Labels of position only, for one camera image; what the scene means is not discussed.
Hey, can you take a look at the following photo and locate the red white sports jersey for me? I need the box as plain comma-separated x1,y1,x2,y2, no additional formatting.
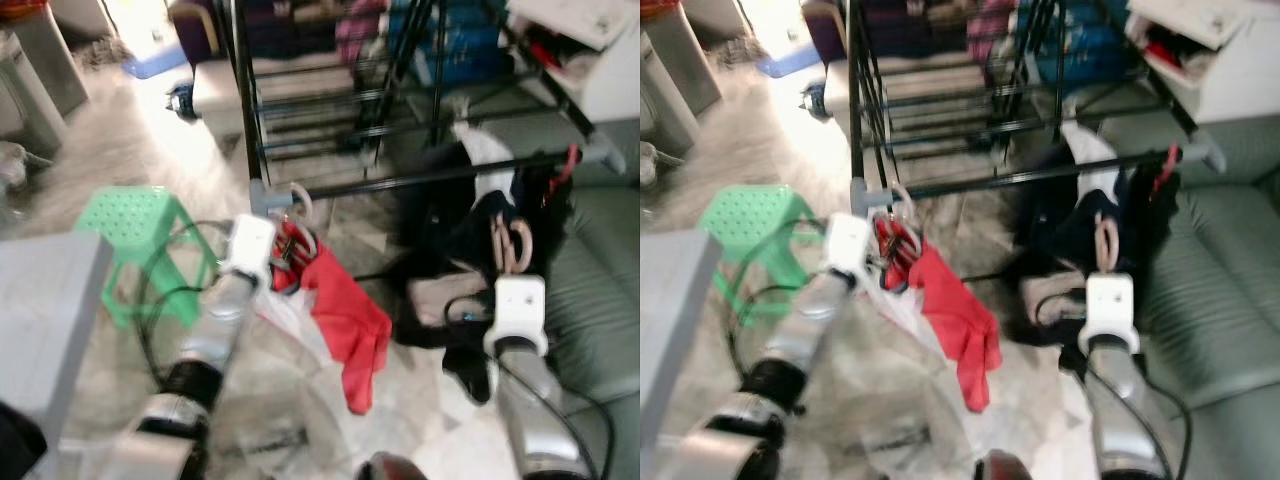
865,215,1004,413
255,215,393,416

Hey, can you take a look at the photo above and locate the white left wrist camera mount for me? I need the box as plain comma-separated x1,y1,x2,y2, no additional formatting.
220,214,278,293
822,213,873,291

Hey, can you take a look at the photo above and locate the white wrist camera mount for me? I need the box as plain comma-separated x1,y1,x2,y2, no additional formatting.
220,214,278,293
484,276,550,358
822,213,873,291
1078,273,1141,353

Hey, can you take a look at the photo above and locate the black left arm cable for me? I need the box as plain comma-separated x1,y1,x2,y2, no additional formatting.
725,225,831,396
135,220,236,391

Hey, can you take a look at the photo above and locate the red hanging strap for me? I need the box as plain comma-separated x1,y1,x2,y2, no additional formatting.
545,143,581,206
1150,143,1183,201

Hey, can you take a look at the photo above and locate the dark teal crumpled cloth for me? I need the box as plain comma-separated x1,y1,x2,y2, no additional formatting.
800,82,836,121
165,82,201,121

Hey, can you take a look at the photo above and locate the white drawer cabinet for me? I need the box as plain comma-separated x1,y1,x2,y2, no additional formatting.
1125,0,1280,126
505,0,641,126

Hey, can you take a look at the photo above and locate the blue storage box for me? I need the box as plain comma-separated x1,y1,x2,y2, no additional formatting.
1010,0,1131,86
388,0,513,89

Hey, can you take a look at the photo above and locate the light blue table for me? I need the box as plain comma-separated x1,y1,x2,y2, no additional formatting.
0,232,116,446
640,230,723,480

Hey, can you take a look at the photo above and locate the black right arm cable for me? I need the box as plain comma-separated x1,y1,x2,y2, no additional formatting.
445,295,616,480
1035,295,1193,480

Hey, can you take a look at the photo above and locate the black metal drying rack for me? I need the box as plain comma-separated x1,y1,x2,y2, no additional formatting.
228,0,629,216
845,0,1229,216

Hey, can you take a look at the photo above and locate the purple armchair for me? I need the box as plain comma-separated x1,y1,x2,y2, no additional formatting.
165,0,401,66
805,0,1001,61

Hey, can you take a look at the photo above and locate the navy garment with white lining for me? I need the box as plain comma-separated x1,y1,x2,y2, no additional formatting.
1005,120,1181,371
385,120,576,406

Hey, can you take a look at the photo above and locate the grey plastic container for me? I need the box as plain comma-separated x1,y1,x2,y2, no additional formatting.
0,30,66,153
660,5,723,116
640,30,701,156
18,5,91,116

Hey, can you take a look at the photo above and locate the green plastic stool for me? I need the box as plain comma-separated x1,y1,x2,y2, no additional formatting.
698,183,826,326
75,185,221,329

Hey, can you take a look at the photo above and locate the blue floor mat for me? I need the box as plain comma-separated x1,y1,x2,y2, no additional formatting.
120,45,189,81
755,42,826,79

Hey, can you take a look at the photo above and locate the purple garment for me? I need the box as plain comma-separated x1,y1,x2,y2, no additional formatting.
965,0,1016,66
335,0,391,66

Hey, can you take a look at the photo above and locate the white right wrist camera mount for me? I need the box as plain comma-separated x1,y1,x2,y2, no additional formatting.
1078,273,1141,353
484,276,550,358

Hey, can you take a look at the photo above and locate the grey green leather sofa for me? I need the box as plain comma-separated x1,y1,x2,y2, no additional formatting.
400,85,641,480
1060,85,1280,480

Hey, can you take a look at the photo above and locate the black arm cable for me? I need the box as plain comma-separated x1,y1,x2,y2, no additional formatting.
1035,295,1193,480
725,225,831,396
135,220,236,391
445,295,616,480

